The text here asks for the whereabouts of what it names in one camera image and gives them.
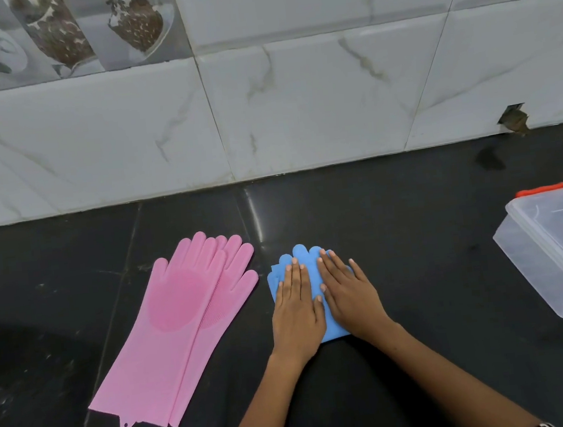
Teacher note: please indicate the person's right hand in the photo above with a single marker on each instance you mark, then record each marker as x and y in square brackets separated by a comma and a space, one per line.
[354, 303]

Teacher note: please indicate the person's left hand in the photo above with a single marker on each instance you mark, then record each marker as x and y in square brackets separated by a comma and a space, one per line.
[297, 323]

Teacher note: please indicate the pink rubber glove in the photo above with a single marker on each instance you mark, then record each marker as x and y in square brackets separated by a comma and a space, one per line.
[151, 357]
[234, 285]

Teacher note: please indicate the clear plastic box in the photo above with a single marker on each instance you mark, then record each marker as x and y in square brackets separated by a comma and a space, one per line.
[535, 271]

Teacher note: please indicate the clear plastic box lid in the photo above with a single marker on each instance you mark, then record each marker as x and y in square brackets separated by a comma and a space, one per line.
[561, 228]

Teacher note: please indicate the person's right forearm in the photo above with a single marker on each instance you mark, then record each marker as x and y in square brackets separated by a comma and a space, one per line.
[457, 387]

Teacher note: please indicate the person's left forearm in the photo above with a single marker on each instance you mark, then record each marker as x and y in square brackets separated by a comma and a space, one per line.
[270, 410]

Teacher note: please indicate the black white patterned sleeve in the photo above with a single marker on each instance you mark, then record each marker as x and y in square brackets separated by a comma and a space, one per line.
[544, 426]

